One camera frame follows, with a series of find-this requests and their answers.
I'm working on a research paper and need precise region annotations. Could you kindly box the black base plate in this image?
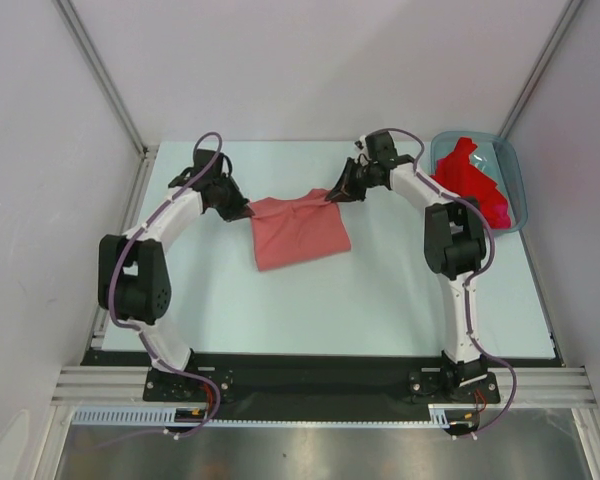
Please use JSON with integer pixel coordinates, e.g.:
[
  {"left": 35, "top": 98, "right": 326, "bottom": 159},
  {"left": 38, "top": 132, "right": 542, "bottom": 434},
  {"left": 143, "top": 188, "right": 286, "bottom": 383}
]
[{"left": 79, "top": 349, "right": 566, "bottom": 422}]

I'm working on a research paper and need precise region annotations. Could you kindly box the right aluminium corner post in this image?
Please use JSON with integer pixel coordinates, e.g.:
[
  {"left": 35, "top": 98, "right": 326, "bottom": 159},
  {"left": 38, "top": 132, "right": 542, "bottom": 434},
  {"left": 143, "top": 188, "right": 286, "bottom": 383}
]
[{"left": 498, "top": 0, "right": 586, "bottom": 139}]

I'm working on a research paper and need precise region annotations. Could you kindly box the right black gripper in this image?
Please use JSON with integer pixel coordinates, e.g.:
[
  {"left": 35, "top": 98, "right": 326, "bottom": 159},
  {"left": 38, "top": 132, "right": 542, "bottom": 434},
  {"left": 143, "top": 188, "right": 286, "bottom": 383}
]
[{"left": 328, "top": 157, "right": 379, "bottom": 203}]

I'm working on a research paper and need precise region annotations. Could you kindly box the bright red t shirt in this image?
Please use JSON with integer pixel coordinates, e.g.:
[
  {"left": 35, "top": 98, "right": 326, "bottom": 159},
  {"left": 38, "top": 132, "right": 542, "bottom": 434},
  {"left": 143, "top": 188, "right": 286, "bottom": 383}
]
[{"left": 432, "top": 137, "right": 509, "bottom": 226}]

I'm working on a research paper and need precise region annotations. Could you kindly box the left aluminium corner post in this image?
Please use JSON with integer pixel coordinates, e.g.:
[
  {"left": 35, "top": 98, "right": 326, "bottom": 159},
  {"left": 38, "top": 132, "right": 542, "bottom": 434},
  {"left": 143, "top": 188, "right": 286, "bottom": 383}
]
[{"left": 52, "top": 0, "right": 148, "bottom": 158}]

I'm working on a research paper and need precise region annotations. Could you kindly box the magenta pink garment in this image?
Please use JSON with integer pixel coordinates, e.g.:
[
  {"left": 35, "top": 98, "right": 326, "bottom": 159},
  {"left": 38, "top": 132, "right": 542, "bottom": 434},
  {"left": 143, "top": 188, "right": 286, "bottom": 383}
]
[{"left": 489, "top": 203, "right": 512, "bottom": 230}]

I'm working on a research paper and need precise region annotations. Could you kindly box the salmon pink t shirt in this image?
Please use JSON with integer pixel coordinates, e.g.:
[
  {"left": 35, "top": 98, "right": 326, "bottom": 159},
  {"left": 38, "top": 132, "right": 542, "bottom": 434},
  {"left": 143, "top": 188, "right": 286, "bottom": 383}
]
[{"left": 250, "top": 189, "right": 351, "bottom": 272}]

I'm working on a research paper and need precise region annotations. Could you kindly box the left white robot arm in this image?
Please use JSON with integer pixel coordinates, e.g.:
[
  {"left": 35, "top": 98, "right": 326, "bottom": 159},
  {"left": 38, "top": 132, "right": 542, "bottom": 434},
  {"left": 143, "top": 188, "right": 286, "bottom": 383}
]
[{"left": 97, "top": 147, "right": 253, "bottom": 400}]

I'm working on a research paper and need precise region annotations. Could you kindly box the clear blue plastic bin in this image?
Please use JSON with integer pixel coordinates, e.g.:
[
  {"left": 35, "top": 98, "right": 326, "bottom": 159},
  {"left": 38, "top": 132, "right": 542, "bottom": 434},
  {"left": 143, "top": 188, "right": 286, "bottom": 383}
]
[{"left": 430, "top": 131, "right": 528, "bottom": 234}]

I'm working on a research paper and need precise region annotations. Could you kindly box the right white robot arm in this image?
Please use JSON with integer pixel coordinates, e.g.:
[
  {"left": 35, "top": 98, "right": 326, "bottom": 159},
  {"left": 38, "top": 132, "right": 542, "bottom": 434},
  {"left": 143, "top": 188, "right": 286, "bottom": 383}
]
[{"left": 327, "top": 128, "right": 495, "bottom": 401}]

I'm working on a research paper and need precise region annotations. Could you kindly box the grey slotted cable duct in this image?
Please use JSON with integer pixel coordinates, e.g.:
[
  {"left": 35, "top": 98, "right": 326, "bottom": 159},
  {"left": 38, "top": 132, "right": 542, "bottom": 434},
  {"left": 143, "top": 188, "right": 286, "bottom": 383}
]
[{"left": 72, "top": 404, "right": 478, "bottom": 430}]

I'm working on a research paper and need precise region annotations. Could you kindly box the aluminium corner post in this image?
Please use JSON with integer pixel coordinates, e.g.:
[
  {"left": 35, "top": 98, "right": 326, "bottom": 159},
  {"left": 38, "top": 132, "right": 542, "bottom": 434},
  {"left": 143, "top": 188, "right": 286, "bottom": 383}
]
[
  {"left": 498, "top": 0, "right": 586, "bottom": 139},
  {"left": 52, "top": 0, "right": 148, "bottom": 158}
]

